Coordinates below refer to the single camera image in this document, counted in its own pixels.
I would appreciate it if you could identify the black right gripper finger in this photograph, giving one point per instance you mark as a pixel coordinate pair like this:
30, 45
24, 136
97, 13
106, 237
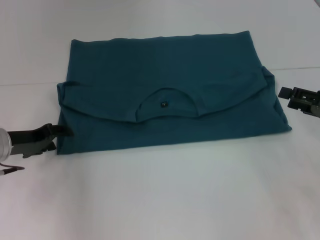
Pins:
298, 97

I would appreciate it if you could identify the teal blue printed T-shirt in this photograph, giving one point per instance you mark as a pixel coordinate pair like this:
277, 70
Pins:
162, 65

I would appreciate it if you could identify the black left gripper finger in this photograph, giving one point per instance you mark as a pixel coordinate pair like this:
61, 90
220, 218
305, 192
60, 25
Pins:
48, 148
62, 132

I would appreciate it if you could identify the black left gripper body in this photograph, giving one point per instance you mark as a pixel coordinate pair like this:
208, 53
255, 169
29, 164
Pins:
30, 140

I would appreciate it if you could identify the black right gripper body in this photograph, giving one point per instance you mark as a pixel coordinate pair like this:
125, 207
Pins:
315, 105

